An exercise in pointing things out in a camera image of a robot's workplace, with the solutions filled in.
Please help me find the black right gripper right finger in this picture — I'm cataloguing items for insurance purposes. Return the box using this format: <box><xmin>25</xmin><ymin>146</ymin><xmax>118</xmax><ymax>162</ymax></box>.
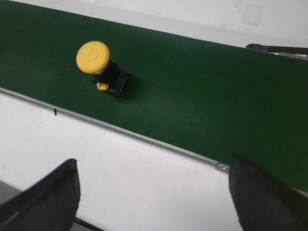
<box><xmin>229</xmin><ymin>154</ymin><xmax>308</xmax><ymax>231</ymax></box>

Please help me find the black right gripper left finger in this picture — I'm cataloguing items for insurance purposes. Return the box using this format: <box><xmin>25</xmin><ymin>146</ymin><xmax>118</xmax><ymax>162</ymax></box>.
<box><xmin>0</xmin><ymin>159</ymin><xmax>80</xmax><ymax>231</ymax></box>

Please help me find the green conveyor belt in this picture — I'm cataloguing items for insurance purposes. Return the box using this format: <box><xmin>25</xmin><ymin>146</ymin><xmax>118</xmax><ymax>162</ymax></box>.
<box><xmin>0</xmin><ymin>0</ymin><xmax>308</xmax><ymax>191</ymax></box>

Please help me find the aluminium conveyor frame rail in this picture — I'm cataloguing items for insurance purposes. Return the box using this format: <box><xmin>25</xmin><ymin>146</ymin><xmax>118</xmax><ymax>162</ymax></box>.
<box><xmin>0</xmin><ymin>88</ymin><xmax>230</xmax><ymax>174</ymax></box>

